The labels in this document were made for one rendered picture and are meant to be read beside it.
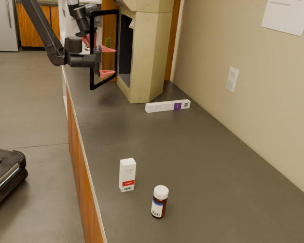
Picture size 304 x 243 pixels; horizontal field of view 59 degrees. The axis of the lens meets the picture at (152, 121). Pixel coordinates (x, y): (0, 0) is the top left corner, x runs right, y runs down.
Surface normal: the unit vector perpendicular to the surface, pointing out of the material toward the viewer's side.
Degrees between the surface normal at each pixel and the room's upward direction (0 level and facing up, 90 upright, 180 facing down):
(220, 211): 0
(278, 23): 90
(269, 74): 90
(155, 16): 90
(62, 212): 0
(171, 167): 0
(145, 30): 90
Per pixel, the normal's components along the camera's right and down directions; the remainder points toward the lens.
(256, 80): -0.94, 0.07
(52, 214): 0.10, -0.89
